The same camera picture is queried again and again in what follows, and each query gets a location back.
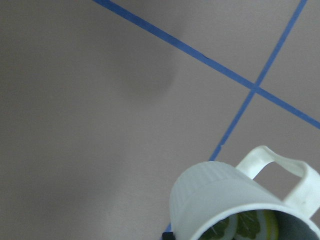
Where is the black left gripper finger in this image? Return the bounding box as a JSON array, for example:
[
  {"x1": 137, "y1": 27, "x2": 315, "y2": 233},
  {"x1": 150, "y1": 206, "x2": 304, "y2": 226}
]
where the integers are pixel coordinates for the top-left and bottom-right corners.
[{"x1": 161, "y1": 232, "x2": 174, "y2": 240}]

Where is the white ribbed mug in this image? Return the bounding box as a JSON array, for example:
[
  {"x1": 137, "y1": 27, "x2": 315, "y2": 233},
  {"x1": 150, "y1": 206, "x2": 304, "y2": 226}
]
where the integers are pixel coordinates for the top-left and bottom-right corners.
[{"x1": 169, "y1": 146, "x2": 320, "y2": 240}]

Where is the yellow lemon slice toy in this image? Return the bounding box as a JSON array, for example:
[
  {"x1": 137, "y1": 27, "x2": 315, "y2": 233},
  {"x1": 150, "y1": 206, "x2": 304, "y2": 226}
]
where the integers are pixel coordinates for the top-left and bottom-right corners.
[{"x1": 200, "y1": 209, "x2": 279, "y2": 240}]

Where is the brown paper table mat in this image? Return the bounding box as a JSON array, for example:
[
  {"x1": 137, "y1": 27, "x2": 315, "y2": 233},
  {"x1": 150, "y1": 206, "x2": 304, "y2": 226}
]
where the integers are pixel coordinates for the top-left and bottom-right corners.
[{"x1": 0, "y1": 0, "x2": 320, "y2": 240}]

